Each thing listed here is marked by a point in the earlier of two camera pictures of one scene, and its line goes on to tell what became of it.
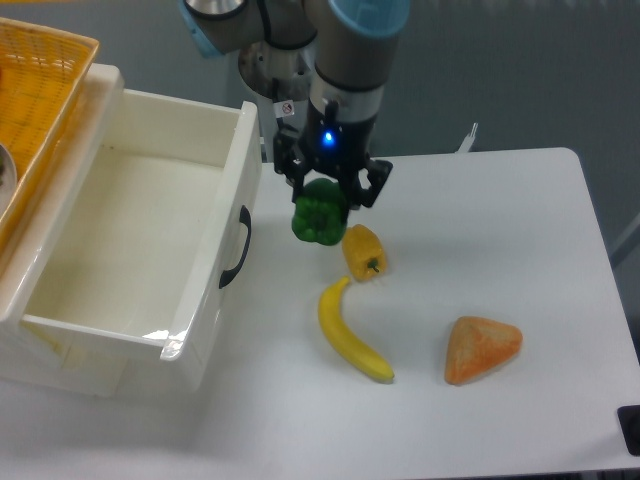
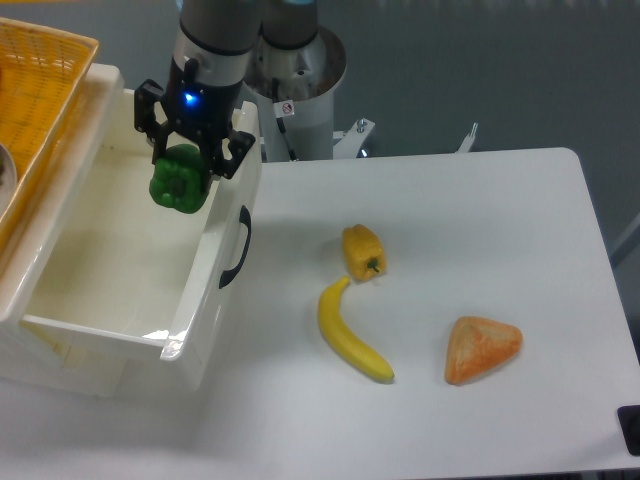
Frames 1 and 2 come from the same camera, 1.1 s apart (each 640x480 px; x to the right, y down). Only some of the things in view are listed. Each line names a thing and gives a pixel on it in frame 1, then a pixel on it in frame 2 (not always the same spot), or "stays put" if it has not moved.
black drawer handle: (244, 217) stays put
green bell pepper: (321, 212) -> (179, 181)
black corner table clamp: (629, 424) stays put
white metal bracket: (468, 140) stays put
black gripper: (332, 146) -> (206, 110)
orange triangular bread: (477, 346) stays put
